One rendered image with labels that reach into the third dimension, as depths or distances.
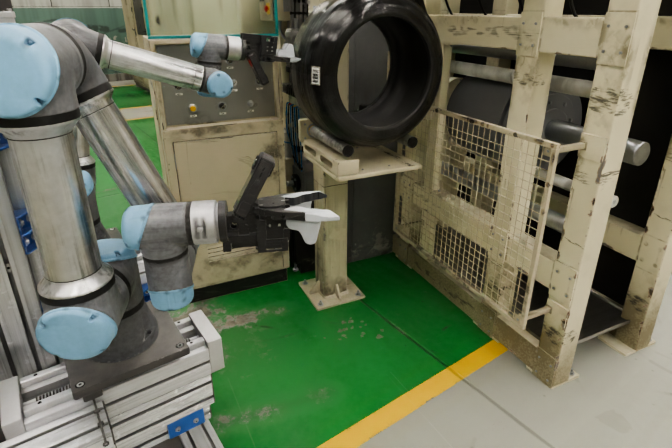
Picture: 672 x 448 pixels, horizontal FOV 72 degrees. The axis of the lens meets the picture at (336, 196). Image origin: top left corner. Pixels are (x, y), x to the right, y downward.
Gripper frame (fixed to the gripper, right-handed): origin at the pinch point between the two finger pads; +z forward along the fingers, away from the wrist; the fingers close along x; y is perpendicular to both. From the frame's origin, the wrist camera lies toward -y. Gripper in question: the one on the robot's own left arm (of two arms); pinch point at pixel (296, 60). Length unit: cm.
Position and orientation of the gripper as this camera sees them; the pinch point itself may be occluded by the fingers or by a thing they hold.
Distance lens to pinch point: 166.7
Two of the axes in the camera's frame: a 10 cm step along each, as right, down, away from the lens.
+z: 9.0, -0.4, 4.3
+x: -4.2, -3.4, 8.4
